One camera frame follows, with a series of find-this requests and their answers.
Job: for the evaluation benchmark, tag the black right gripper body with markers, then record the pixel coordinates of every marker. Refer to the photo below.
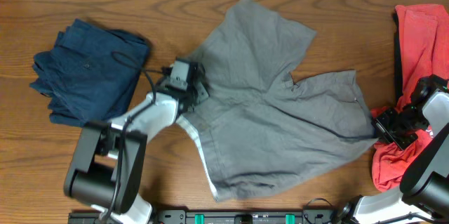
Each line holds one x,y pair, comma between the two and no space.
400,127

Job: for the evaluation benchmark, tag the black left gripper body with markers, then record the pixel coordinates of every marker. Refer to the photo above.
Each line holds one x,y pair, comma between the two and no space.
200,90

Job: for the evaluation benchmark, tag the grey shorts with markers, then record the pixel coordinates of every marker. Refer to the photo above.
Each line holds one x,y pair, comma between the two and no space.
259,132

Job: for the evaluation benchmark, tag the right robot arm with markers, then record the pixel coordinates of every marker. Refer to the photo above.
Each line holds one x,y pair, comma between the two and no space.
423,190

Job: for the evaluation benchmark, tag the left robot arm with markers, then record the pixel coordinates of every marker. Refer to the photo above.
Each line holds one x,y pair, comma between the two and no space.
106,168

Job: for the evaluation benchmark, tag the black garment under red shirt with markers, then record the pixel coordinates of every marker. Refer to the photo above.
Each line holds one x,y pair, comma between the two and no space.
398,75

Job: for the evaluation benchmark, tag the red printed t-shirt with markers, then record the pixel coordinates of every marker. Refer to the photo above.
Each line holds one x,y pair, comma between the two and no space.
423,33

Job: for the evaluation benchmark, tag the folded navy blue shorts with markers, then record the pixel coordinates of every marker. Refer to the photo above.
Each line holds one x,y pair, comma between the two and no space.
90,73

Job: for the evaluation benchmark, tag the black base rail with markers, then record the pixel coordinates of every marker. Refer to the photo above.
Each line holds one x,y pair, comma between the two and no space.
224,217

